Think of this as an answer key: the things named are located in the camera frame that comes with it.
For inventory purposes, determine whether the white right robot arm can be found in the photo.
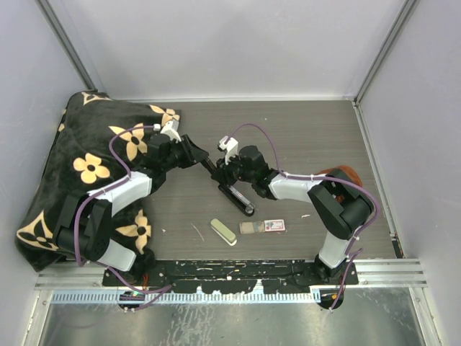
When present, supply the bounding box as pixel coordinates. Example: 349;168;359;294
212;136;377;284

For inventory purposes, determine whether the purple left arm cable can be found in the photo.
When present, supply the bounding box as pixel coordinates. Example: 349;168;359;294
73;124;163;289

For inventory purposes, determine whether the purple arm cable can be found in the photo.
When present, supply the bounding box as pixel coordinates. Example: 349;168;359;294
73;124;163;289
229;123;378;296

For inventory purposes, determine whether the orange brown cloth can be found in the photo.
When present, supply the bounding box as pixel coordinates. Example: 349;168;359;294
321;165;364;187

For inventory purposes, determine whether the black floral cushion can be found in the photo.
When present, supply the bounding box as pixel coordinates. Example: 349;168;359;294
15;90;182;272

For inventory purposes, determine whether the red white staple box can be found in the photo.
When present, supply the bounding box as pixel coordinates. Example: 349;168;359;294
239;219;287;235

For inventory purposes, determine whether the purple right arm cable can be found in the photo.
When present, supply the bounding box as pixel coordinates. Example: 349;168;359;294
229;123;378;296

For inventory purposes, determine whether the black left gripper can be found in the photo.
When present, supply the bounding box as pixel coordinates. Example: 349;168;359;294
162;135;207;172

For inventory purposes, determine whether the black stapler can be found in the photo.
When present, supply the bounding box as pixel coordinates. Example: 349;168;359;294
201;159;255;216

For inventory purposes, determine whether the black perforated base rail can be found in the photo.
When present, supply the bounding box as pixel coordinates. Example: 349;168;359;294
123;259;342;294

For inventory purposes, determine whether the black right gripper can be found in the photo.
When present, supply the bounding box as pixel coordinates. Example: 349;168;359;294
212;150;256;187

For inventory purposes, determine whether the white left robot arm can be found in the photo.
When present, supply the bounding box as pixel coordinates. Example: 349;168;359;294
53;120;209;285

